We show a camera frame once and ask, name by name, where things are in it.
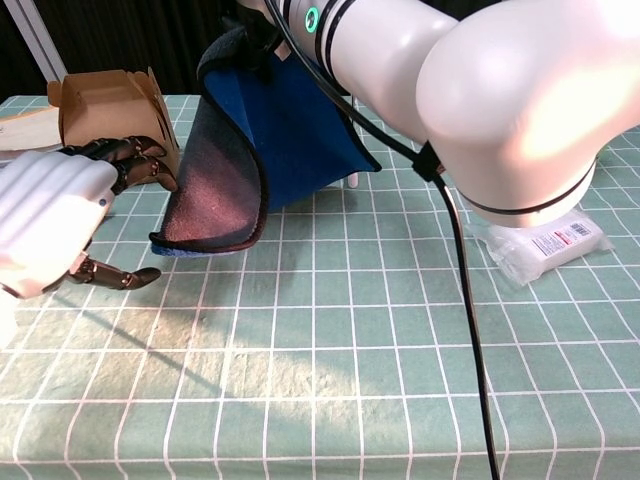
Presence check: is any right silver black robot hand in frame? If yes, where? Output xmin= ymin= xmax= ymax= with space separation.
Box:
xmin=234 ymin=0 xmax=292 ymax=82

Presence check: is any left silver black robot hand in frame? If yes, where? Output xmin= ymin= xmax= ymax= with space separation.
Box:
xmin=0 ymin=134 xmax=177 ymax=301

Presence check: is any dark blue-grey cloth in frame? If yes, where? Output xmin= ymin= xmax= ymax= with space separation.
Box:
xmin=149 ymin=27 xmax=382 ymax=259

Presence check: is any brown cardboard gable box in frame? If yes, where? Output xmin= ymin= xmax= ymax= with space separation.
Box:
xmin=47 ymin=67 xmax=181 ymax=174

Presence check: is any black pleated curtain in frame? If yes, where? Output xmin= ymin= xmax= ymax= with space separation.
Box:
xmin=0 ymin=0 xmax=242 ymax=97

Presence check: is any green checked tablecloth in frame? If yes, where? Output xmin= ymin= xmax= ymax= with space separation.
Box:
xmin=0 ymin=92 xmax=640 ymax=480

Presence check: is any white tissue pack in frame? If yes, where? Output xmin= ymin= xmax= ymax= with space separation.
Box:
xmin=464 ymin=207 xmax=614 ymax=288

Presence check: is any white frame post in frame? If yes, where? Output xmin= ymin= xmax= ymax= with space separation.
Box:
xmin=8 ymin=0 xmax=69 ymax=85

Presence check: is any metal wire stand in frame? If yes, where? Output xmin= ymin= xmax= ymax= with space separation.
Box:
xmin=342 ymin=94 xmax=361 ymax=190

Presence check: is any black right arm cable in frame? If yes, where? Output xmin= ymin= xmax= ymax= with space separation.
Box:
xmin=262 ymin=0 xmax=502 ymax=480

